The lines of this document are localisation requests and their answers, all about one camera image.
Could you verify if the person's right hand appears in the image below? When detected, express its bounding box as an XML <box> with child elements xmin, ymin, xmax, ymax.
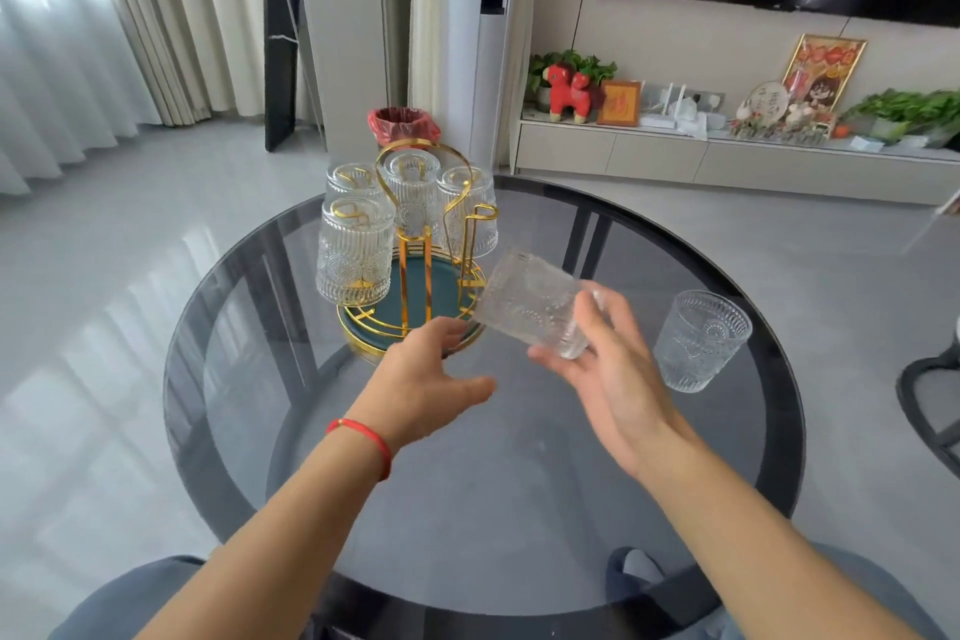
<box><xmin>528</xmin><ymin>280</ymin><xmax>700</xmax><ymax>480</ymax></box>

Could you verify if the person's left hand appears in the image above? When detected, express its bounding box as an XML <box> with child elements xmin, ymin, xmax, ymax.
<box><xmin>346</xmin><ymin>317</ymin><xmax>498</xmax><ymax>452</ymax></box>

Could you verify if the embossed clear glass cup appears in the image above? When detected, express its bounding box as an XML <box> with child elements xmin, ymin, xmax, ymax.
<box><xmin>325</xmin><ymin>162</ymin><xmax>384</xmax><ymax>206</ymax></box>
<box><xmin>470</xmin><ymin>250</ymin><xmax>603</xmax><ymax>362</ymax></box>
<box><xmin>378</xmin><ymin>149</ymin><xmax>442</xmax><ymax>240</ymax></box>
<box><xmin>315</xmin><ymin>194</ymin><xmax>397</xmax><ymax>308</ymax></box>
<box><xmin>436</xmin><ymin>166</ymin><xmax>501</xmax><ymax>260</ymax></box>
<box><xmin>651</xmin><ymin>290</ymin><xmax>754</xmax><ymax>395</ymax></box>

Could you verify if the person's right forearm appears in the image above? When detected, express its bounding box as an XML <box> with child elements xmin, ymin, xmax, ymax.
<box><xmin>636</xmin><ymin>428</ymin><xmax>925</xmax><ymax>640</ymax></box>

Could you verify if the person's left forearm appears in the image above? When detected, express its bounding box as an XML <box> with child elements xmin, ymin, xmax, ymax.
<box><xmin>135</xmin><ymin>429</ymin><xmax>393</xmax><ymax>640</ymax></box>

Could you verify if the black metal table base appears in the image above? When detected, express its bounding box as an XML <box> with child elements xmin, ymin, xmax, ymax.
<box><xmin>168</xmin><ymin>200</ymin><xmax>723</xmax><ymax>640</ymax></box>

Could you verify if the gold cup rack teal tray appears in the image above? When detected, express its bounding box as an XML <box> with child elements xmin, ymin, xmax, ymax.
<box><xmin>335</xmin><ymin>138</ymin><xmax>501</xmax><ymax>365</ymax></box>

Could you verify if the beige television cabinet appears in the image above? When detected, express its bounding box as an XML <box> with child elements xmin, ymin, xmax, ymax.
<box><xmin>513</xmin><ymin>117</ymin><xmax>960</xmax><ymax>208</ymax></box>

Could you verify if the small orange framed picture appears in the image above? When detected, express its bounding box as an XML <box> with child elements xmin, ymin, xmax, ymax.
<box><xmin>596</xmin><ymin>80</ymin><xmax>644</xmax><ymax>129</ymax></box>

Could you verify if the white router with antennas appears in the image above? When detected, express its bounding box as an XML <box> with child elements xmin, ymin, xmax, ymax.
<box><xmin>639</xmin><ymin>82</ymin><xmax>710</xmax><ymax>135</ymax></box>

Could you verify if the red horse plush toy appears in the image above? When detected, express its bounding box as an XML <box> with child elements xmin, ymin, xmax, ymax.
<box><xmin>543</xmin><ymin>63</ymin><xmax>594</xmax><ymax>125</ymax></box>

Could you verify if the green potted plant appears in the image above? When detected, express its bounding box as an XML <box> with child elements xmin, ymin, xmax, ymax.
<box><xmin>526</xmin><ymin>50</ymin><xmax>618</xmax><ymax>114</ymax></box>

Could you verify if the person's dark slipper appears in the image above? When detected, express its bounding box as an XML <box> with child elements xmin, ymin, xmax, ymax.
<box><xmin>604</xmin><ymin>546</ymin><xmax>723</xmax><ymax>627</ymax></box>

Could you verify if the bin with red bag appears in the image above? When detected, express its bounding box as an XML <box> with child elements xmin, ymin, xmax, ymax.
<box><xmin>366</xmin><ymin>106</ymin><xmax>443</xmax><ymax>151</ymax></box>

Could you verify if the row of small figurines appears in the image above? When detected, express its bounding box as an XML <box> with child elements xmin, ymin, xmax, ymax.
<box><xmin>729</xmin><ymin>108</ymin><xmax>837</xmax><ymax>144</ymax></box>

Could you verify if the white standing air conditioner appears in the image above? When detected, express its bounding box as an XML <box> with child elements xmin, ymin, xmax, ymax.
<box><xmin>468</xmin><ymin>0</ymin><xmax>538</xmax><ymax>173</ymax></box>

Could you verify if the round decorated plate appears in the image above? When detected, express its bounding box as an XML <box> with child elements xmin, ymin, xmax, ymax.
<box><xmin>745</xmin><ymin>80</ymin><xmax>791</xmax><ymax>124</ymax></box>

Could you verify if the gold framed red picture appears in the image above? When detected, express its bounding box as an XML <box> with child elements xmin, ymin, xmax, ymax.
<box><xmin>780</xmin><ymin>33</ymin><xmax>869</xmax><ymax>117</ymax></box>

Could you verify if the black chair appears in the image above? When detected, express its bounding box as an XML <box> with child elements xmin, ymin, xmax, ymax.
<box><xmin>895</xmin><ymin>317</ymin><xmax>960</xmax><ymax>481</ymax></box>

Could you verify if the green leafy plant in tray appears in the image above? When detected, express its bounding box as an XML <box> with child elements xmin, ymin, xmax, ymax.
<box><xmin>841</xmin><ymin>87</ymin><xmax>960</xmax><ymax>150</ymax></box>

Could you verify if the black standing panel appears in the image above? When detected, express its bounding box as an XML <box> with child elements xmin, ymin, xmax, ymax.
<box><xmin>263</xmin><ymin>0</ymin><xmax>303</xmax><ymax>154</ymax></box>

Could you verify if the beige curtain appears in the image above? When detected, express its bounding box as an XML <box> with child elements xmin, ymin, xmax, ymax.
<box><xmin>84</xmin><ymin>0</ymin><xmax>268</xmax><ymax>128</ymax></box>

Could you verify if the sheer white curtain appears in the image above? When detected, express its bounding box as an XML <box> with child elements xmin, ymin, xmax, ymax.
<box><xmin>0</xmin><ymin>0</ymin><xmax>164</xmax><ymax>197</ymax></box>

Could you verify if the red string bracelet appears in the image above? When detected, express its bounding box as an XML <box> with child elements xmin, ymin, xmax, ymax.
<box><xmin>325</xmin><ymin>418</ymin><xmax>393</xmax><ymax>482</ymax></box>

